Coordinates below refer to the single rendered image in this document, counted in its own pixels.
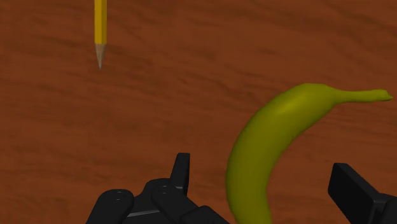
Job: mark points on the yellow-green banana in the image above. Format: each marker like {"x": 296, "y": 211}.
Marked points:
{"x": 266, "y": 139}

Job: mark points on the yellow pencil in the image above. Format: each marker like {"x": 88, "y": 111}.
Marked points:
{"x": 100, "y": 24}

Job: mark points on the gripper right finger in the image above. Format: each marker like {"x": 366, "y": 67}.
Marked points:
{"x": 356, "y": 192}

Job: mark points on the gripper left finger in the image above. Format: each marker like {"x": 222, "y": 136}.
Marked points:
{"x": 167, "y": 198}

